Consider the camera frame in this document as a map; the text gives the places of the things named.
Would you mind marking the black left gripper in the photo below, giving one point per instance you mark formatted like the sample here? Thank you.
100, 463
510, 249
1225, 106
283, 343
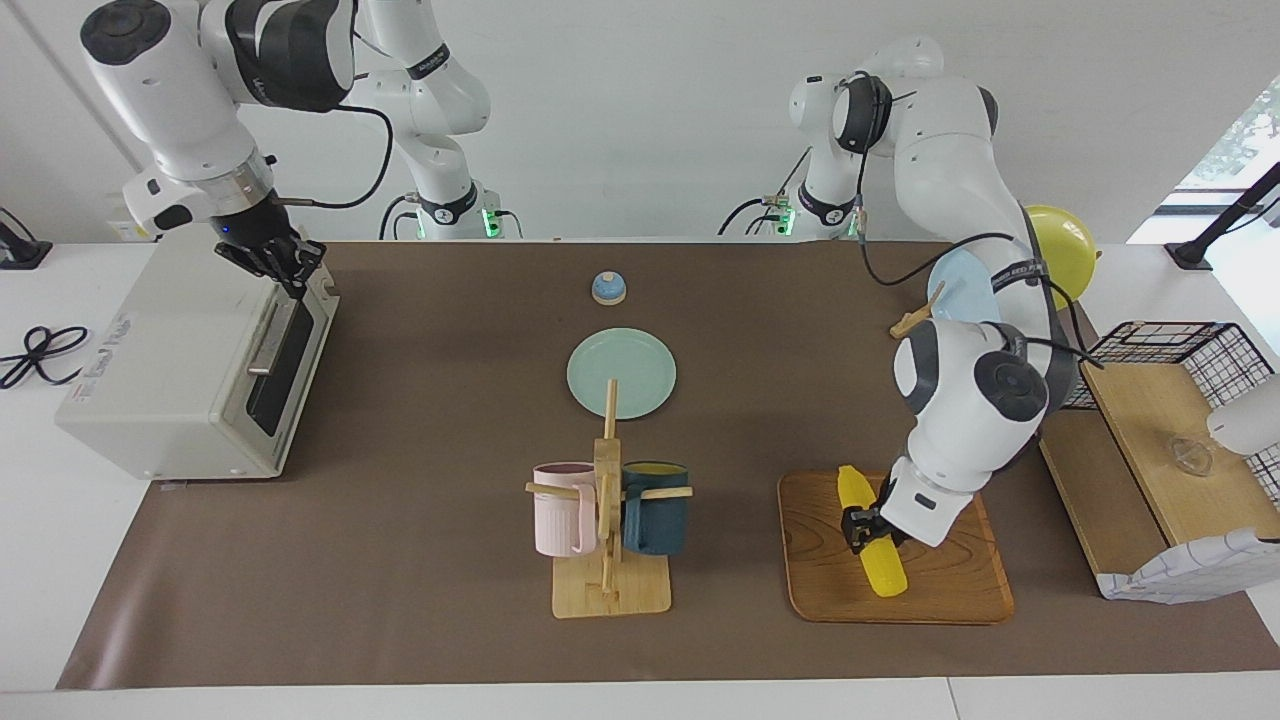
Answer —
865, 518

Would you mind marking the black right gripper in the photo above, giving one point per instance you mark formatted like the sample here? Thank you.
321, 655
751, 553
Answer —
260, 240

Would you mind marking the yellow corn cob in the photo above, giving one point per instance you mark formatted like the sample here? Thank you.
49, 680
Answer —
885, 575

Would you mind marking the cream toaster oven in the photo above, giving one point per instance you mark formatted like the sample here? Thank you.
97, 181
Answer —
160, 360

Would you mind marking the pale green plate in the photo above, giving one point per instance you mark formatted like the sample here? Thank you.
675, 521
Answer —
645, 365

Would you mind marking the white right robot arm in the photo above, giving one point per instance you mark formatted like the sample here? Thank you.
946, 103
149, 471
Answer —
170, 90

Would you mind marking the wooden serving tray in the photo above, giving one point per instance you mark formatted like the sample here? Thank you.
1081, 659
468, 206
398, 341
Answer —
950, 585

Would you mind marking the white power box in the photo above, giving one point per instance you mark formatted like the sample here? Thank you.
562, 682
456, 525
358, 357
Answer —
130, 232

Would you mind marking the dark teal mug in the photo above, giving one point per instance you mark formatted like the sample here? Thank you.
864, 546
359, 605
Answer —
660, 520

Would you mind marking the wooden plate rack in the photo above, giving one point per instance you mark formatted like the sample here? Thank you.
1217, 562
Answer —
915, 320

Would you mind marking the light blue plate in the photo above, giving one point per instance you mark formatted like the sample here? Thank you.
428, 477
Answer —
965, 295

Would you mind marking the wooden mug rack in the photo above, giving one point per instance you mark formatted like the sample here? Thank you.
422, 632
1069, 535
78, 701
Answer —
610, 597

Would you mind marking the brown table mat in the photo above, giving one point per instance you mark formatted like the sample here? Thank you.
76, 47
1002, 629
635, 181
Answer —
400, 560

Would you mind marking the pink mug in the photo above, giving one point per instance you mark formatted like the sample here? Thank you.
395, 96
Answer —
555, 515

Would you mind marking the white checked cloth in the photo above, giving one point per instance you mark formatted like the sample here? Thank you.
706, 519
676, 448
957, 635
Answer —
1190, 570

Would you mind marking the small clear glass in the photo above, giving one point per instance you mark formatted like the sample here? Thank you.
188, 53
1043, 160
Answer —
1190, 457

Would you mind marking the yellow plate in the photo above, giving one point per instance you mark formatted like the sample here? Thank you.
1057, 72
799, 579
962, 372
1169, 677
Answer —
1065, 250

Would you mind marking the white rounded cylinder object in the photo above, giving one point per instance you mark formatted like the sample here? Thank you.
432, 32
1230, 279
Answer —
1250, 420

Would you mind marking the black angled stand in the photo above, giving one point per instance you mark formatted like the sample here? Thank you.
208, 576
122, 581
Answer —
1195, 250

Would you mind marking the black clamp mount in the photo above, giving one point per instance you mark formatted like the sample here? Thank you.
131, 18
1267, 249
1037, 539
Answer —
20, 252

